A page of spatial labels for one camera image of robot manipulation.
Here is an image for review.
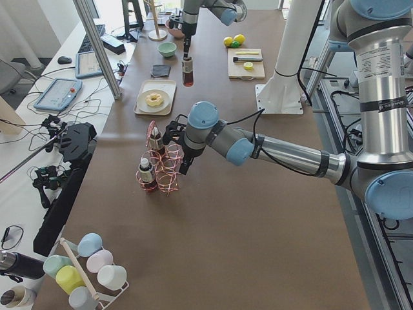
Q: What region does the glazed donut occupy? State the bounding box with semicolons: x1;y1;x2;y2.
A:
145;92;164;107

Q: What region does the black thermos bottle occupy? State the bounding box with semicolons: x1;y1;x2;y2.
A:
1;250;45;283

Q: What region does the wooden cutting board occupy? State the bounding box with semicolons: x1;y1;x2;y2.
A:
228;48;265;79

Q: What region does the white plate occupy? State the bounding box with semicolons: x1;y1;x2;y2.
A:
137;90;171;113

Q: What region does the white cup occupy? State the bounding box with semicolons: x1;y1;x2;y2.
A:
97;265;127;291

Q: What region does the cream serving tray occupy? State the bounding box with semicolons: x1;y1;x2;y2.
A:
134;79;176;116

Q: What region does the white wire cup rack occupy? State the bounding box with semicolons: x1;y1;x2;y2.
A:
59;238;130;309

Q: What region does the mint green cup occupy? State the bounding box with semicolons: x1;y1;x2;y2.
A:
43;254;72;279

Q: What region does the aluminium frame post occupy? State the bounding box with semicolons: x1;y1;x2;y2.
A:
73;0;121;99

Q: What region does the pink bowl with ice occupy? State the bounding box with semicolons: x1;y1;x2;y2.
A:
165;19;185;39

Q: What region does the pale pink cup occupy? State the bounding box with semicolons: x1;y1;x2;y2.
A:
86;249;114;273

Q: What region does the yellow cup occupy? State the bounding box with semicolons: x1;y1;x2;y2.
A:
55;265;85;295

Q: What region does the blue teach pendant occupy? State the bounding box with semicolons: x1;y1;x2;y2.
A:
34;78;83;112
75;51;103;79

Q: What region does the green bowl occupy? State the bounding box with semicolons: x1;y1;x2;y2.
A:
157;42;177;57

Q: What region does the yellow plastic knife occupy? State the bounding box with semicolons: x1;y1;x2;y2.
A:
235;50;260;55

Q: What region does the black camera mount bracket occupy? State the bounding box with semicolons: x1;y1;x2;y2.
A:
33;123;97;256

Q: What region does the copper wire bottle rack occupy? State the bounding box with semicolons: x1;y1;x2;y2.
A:
136;120;183;196

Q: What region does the light blue cup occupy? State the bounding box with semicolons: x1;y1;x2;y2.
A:
77;232;103;257

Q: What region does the tea bottle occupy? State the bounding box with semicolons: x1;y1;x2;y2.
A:
138;158;157;191
149;127;165;156
182;57;194;87

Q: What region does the paper cup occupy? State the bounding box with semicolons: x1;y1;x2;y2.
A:
1;285;37;308

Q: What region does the grey cup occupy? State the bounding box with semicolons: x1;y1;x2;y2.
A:
68;286;98;310

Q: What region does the black keyboard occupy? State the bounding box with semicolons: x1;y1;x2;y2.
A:
77;24;106;54

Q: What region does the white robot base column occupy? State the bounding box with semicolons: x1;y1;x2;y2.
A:
256;0;324;114

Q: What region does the steel cylinder muddler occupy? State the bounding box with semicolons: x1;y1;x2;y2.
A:
232;56;263;63

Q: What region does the half lemon slice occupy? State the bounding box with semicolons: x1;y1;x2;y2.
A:
243;62;254;70

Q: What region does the grey folded cloth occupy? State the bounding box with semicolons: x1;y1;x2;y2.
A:
151;64;171;78

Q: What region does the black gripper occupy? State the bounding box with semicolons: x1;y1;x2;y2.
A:
162;114;195;175
169;11;191;60

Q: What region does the black computer mouse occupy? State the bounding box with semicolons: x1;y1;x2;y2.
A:
57;56;72;65

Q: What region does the yellow lemon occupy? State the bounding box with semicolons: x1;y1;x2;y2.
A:
223;37;234;47
234;34;246;45

